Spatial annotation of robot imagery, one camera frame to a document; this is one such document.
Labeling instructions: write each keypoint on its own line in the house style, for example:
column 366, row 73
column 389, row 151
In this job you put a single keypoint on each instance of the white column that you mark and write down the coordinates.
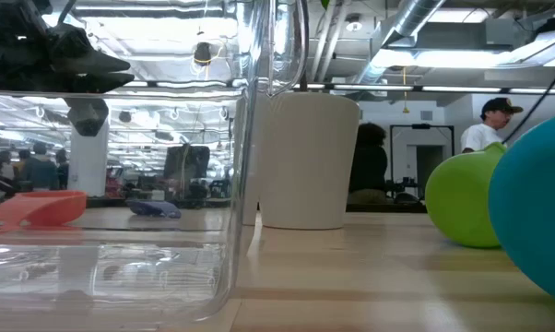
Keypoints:
column 88, row 166

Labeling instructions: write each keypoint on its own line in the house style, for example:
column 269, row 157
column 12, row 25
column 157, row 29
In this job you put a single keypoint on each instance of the black metal frame stand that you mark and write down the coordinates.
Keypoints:
column 420, row 126

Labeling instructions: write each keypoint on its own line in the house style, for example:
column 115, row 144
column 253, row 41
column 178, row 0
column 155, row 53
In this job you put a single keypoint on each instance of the orange measuring cup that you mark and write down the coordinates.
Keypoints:
column 51, row 207

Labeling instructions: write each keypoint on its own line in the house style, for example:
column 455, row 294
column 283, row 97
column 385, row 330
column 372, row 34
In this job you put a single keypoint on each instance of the clear plastic basket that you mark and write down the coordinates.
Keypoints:
column 121, row 276

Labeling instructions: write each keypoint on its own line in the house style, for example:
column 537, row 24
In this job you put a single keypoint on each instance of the black monitor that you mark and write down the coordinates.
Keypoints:
column 185, row 161

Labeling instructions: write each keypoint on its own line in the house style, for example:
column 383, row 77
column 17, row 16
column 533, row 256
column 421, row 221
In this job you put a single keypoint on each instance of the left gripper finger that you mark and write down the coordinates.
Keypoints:
column 84, row 57
column 98, row 82

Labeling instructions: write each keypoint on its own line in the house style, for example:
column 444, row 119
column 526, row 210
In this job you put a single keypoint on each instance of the silver ventilation duct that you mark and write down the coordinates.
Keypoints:
column 411, row 18

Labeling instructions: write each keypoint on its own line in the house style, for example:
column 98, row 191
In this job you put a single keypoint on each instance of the white plant pot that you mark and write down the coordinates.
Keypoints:
column 305, row 161

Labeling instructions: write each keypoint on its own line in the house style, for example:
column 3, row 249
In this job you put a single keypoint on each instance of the green measuring cup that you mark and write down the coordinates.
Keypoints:
column 462, row 198

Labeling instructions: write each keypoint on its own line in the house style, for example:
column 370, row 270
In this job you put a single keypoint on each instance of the teal measuring cup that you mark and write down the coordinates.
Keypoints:
column 535, row 207

